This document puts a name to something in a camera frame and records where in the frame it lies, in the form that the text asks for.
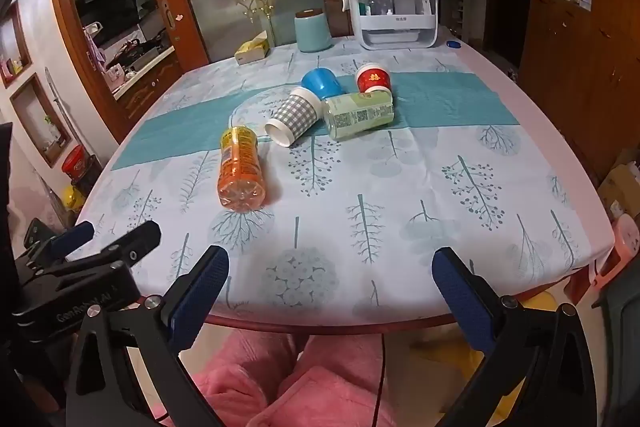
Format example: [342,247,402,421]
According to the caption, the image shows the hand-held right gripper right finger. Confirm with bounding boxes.
[431,246,598,427]

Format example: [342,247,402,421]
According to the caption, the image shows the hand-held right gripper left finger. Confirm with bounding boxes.
[65,245,232,427]

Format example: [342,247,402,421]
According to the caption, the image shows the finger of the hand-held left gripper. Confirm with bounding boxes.
[49,221,96,260]
[65,221,162,280]

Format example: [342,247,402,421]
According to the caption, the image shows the grey checked paper cup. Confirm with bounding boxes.
[264,87,322,150]

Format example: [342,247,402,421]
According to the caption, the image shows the blue plastic cup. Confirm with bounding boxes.
[301,67,347,100]

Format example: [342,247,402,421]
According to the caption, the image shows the red paper cup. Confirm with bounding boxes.
[355,62,392,94]

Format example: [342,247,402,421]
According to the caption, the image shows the yellow container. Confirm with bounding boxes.
[59,185,87,211]

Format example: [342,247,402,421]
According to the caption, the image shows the red plastic bucket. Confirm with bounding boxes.
[61,145,88,180]

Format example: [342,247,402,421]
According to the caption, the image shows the yellow stool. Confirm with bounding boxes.
[412,292,557,427]

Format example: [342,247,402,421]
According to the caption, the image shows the person's legs in pink pants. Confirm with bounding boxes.
[192,331,403,427]

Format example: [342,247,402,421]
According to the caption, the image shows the wooden table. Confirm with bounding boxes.
[92,27,619,330]

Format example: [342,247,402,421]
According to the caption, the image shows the tree print tablecloth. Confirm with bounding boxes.
[92,27,616,320]

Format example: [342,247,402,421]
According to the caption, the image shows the orange drink bottle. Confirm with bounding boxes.
[216,125,267,212]

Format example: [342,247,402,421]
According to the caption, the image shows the black chair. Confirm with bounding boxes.
[591,276,640,427]

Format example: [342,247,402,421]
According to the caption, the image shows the pink plastic stool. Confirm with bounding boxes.
[564,213,640,309]

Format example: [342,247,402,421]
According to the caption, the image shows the cardboard box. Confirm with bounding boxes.
[596,161,640,222]

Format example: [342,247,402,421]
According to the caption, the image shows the green drink can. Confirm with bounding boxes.
[322,90,396,142]

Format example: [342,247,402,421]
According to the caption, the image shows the yellow tissue box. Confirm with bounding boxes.
[234,34,272,66]

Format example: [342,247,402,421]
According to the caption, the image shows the tall wooden cabinet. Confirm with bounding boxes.
[516,0,640,190]

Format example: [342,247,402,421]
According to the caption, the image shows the teal canister with brown lid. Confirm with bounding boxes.
[293,9,332,54]

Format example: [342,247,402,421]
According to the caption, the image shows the white plastic storage box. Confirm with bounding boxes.
[346,0,441,50]

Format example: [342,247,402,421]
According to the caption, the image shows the thin dark cable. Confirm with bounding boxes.
[376,334,390,427]

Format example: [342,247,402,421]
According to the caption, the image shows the wooden wall niche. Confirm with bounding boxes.
[0,1,34,88]
[9,73,74,168]

